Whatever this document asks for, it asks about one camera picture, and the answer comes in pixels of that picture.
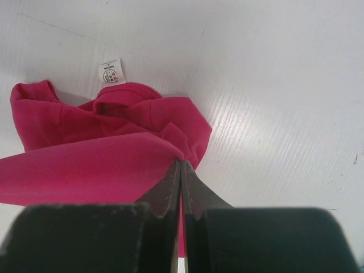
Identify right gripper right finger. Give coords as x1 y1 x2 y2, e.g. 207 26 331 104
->
181 161 359 272

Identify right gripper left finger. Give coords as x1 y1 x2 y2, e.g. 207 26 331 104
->
1 161 181 272

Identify pink t shirt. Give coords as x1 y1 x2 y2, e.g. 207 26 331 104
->
0 57 213 258

